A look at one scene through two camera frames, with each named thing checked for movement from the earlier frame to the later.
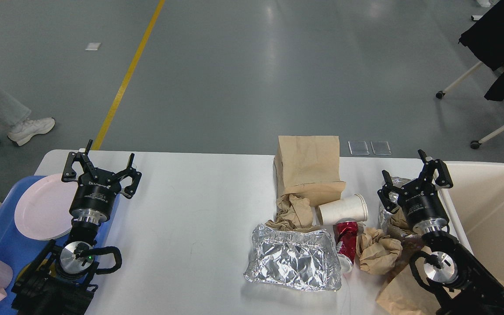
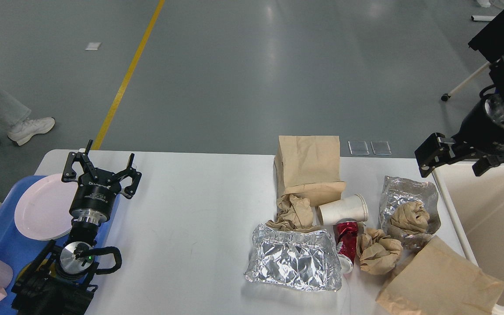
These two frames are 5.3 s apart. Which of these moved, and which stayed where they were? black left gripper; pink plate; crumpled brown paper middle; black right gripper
Moved: black right gripper
Stayed: pink plate; black left gripper; crumpled brown paper middle
